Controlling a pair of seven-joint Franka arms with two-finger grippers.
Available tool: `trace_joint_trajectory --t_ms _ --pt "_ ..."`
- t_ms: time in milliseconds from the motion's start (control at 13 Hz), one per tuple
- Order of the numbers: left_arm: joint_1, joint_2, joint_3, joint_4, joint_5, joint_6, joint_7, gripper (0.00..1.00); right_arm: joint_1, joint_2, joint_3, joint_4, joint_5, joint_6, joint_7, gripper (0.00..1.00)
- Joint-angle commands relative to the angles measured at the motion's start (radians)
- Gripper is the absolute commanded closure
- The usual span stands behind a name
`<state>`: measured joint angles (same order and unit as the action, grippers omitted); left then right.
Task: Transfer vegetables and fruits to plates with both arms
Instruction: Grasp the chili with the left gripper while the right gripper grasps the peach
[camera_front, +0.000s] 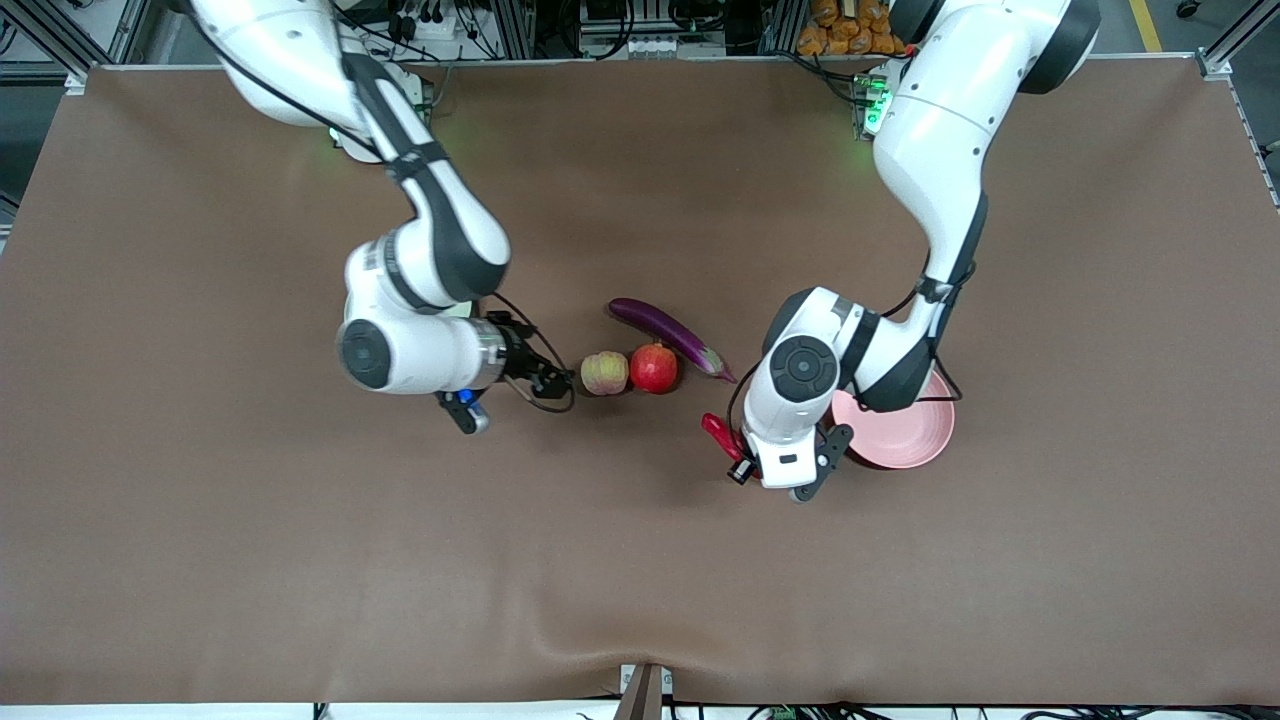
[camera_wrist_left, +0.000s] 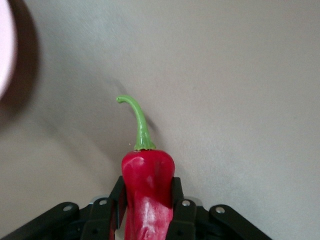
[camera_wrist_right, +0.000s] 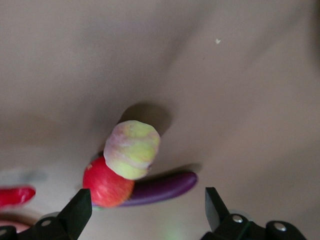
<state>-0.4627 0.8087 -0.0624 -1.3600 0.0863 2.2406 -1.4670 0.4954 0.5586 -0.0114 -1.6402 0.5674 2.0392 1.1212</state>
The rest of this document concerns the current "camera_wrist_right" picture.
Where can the red chili pepper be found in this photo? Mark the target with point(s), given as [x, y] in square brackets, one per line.
[15, 196]

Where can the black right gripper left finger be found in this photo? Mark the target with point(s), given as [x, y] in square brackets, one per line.
[77, 212]

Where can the red pomegranate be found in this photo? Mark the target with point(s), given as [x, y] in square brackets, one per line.
[105, 185]

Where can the purple eggplant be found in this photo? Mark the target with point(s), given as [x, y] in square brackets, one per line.
[170, 186]

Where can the yellow pink peach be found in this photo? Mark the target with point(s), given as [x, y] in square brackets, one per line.
[132, 150]

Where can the brown table cloth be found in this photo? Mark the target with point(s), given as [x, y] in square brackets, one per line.
[225, 100]

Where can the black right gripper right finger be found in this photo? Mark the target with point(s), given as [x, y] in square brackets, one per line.
[215, 212]

